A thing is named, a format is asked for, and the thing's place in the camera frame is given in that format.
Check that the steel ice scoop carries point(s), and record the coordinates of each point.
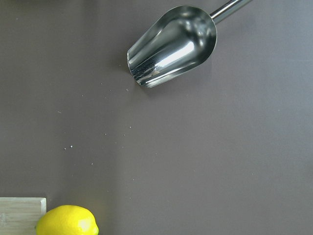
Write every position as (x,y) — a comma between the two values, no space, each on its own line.
(180,40)

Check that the yellow lemon near board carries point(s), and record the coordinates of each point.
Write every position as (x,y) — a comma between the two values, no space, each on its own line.
(67,220)

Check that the bamboo cutting board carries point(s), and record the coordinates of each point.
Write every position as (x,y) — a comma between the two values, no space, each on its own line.
(19,215)

